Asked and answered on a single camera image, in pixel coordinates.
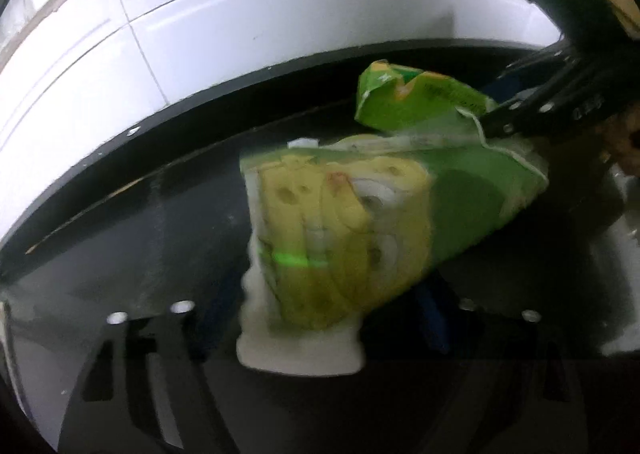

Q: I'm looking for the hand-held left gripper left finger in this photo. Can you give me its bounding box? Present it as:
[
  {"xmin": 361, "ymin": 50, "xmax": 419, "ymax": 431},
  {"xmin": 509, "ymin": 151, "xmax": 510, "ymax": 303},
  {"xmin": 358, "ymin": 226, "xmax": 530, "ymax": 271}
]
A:
[{"xmin": 59, "ymin": 279, "xmax": 241, "ymax": 454}]

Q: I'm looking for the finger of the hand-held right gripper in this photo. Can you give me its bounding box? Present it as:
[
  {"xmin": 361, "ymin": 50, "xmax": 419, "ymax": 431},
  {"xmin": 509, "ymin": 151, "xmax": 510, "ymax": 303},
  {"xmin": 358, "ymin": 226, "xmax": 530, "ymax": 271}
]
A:
[
  {"xmin": 492, "ymin": 44, "xmax": 591, "ymax": 100},
  {"xmin": 477, "ymin": 84, "xmax": 626, "ymax": 140}
]

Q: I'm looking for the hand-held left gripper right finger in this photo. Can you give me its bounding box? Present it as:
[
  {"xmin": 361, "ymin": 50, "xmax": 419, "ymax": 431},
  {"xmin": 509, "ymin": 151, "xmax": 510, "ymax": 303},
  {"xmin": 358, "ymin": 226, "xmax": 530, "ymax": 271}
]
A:
[{"xmin": 417, "ymin": 279, "xmax": 593, "ymax": 454}]

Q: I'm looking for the yellow green snack bag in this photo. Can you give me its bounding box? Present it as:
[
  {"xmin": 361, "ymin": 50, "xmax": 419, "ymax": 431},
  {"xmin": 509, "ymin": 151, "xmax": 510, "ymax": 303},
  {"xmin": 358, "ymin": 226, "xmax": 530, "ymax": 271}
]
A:
[{"xmin": 237, "ymin": 131, "xmax": 550, "ymax": 377}]

